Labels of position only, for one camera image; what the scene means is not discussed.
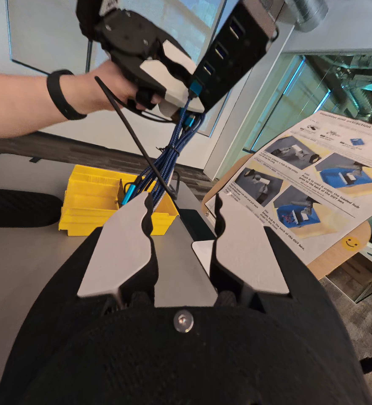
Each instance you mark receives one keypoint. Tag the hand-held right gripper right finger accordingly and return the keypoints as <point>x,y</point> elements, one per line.
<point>252,253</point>

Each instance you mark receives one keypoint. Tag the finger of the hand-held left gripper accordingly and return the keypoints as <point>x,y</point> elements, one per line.
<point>176,98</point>
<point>179,60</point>

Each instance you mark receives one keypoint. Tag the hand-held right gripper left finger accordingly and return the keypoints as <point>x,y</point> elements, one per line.
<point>116,253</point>

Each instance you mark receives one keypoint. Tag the yellow plastic bin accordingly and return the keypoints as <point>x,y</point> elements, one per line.
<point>91,202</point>

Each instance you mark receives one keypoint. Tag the black usb hub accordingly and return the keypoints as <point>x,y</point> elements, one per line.
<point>236,44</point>

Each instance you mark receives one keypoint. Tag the person's left forearm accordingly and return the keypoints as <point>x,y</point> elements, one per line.
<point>15,104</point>

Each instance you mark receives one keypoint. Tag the person's left hand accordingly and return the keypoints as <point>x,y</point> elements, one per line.
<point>104,88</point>

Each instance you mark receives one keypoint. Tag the large glass window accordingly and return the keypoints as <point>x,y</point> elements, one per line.
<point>186,12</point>

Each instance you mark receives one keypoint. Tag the white stand base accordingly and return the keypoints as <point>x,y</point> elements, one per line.
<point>202,256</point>

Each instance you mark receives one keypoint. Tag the instruction poster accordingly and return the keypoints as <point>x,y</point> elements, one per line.
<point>325,209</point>

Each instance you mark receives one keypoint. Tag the instruction sheet on stand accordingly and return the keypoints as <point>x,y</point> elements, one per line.
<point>337,259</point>

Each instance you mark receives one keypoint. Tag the yellow smiley sticker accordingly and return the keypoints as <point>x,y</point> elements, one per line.
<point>351,243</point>

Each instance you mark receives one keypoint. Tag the narrow glass window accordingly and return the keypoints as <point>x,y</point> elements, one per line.
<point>281,107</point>

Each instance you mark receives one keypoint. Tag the silver ventilation duct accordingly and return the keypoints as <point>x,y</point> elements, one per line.
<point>306,12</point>

